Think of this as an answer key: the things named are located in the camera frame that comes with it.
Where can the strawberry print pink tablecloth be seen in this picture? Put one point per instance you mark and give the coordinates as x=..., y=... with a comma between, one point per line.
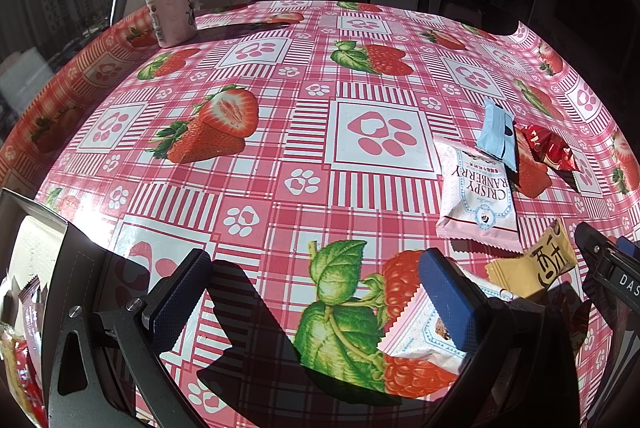
x=300, y=158

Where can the tan yellow snack packet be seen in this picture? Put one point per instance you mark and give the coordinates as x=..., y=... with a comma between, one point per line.
x=537, y=265

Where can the red candy wrapper packet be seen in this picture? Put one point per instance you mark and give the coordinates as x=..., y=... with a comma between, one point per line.
x=550, y=148

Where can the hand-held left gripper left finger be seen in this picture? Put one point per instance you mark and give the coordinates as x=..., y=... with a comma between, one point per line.
x=180, y=303

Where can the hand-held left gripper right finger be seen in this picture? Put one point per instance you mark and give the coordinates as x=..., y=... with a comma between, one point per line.
x=445, y=298

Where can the clear-wrapped yellow biscuit packet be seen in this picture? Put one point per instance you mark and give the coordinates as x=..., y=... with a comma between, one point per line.
x=9, y=358

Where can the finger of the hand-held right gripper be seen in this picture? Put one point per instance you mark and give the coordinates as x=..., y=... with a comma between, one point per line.
x=597, y=248

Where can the white box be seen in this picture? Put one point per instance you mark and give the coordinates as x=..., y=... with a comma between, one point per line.
x=65, y=258

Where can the pink white cracker packet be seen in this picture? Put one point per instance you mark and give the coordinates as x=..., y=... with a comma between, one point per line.
x=425, y=338
x=477, y=198

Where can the red white snack packet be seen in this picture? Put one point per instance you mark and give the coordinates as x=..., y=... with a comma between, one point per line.
x=30, y=313

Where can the light blue snack packet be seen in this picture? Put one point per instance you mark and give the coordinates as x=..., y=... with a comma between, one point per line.
x=495, y=133

